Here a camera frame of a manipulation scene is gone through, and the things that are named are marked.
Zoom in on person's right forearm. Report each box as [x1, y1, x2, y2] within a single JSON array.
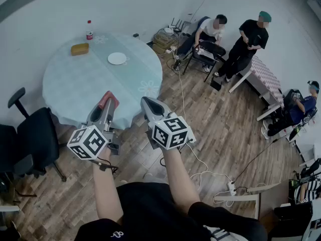
[[162, 148, 201, 215]]

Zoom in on thin wall cable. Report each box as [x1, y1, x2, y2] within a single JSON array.
[[193, 0, 217, 22]]

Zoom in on black office chair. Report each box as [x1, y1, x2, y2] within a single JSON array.
[[0, 87, 67, 183]]

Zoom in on clear bottle with red cap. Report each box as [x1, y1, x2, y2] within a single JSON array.
[[86, 20, 94, 41]]

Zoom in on person's black shorts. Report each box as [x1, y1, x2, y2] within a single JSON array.
[[74, 201, 268, 241]]

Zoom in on person's black shirt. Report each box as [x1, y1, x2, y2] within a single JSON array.
[[116, 182, 214, 241]]

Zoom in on red block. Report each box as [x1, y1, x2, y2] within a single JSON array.
[[97, 90, 120, 110]]

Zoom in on white table with checkered cloth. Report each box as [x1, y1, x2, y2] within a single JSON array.
[[228, 55, 285, 122]]

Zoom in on black router with antennas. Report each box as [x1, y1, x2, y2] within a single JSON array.
[[171, 18, 185, 33]]

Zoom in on black box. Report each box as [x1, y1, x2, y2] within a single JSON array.
[[210, 76, 224, 91]]

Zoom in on cardboard box of cables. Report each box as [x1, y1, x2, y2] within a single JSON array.
[[153, 33, 176, 55]]

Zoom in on black wrist strap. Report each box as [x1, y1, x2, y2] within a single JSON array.
[[89, 157, 118, 173]]

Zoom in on long white cable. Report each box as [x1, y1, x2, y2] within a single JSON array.
[[173, 51, 235, 193]]

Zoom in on white plate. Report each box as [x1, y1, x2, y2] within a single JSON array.
[[107, 52, 127, 65]]

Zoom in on white laptop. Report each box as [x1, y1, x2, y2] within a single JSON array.
[[197, 48, 216, 60]]

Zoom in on yellow rectangular box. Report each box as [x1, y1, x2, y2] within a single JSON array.
[[70, 43, 90, 57]]

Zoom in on person's white shoe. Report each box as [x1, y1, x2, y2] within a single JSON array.
[[204, 225, 241, 241]]

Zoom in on black folding chair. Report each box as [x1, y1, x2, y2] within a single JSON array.
[[182, 40, 226, 83]]

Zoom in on person's left forearm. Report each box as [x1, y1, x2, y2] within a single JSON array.
[[92, 148, 124, 223]]

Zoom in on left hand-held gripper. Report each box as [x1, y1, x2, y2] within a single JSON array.
[[67, 98, 121, 160]]

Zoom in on round table with blue tablecloth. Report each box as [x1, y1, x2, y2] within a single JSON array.
[[42, 33, 164, 130]]

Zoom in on white wooden frame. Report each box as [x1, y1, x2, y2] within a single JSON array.
[[213, 183, 281, 219]]

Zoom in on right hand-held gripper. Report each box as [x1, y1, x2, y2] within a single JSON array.
[[140, 96, 197, 150]]

